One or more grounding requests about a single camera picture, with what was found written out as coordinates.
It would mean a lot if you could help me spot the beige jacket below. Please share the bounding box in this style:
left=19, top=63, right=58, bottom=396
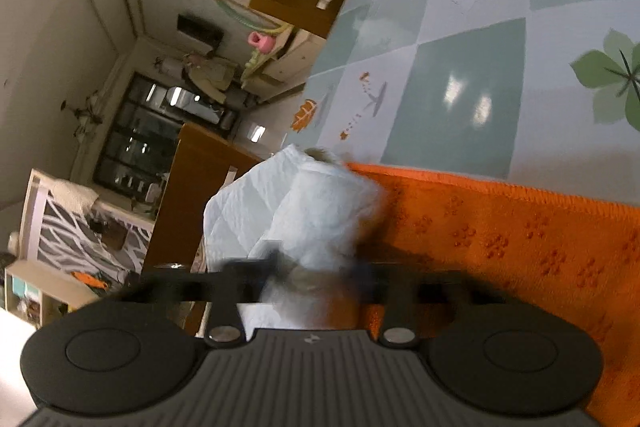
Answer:
left=182, top=53, right=239, bottom=104

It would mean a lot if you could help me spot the wooden chair with slotted back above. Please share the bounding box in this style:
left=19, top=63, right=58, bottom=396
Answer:
left=142, top=122, right=267, bottom=339

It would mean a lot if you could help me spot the dark ceiling fan lamp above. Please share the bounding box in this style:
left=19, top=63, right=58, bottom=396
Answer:
left=61, top=91, right=104, bottom=138

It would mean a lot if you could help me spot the black wall television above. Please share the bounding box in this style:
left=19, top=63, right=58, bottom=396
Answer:
left=177, top=13, right=224, bottom=48

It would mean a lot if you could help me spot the checked leaf-print tablecloth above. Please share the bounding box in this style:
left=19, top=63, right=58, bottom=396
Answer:
left=285, top=0, right=640, bottom=208

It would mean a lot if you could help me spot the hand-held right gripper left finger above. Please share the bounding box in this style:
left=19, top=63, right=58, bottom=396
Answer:
left=120, top=252, right=284, bottom=349

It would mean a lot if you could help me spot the white branch lattice partition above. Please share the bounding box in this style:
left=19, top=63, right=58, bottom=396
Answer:
left=27, top=169, right=157, bottom=279

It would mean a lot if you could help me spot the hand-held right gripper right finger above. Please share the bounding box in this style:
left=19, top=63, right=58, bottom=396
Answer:
left=342, top=257, right=496, bottom=348

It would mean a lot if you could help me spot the orange paw-print towel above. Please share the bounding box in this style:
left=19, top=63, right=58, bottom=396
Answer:
left=344, top=162, right=640, bottom=427

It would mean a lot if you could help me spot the dark glass sliding door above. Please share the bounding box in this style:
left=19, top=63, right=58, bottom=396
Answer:
left=93, top=74, right=242, bottom=204

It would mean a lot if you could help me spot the white quilted vest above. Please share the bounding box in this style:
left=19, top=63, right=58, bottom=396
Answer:
left=202, top=144, right=387, bottom=341

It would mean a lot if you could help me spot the white sideboard cabinet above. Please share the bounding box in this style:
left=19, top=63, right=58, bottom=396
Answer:
left=4, top=258, right=117, bottom=329

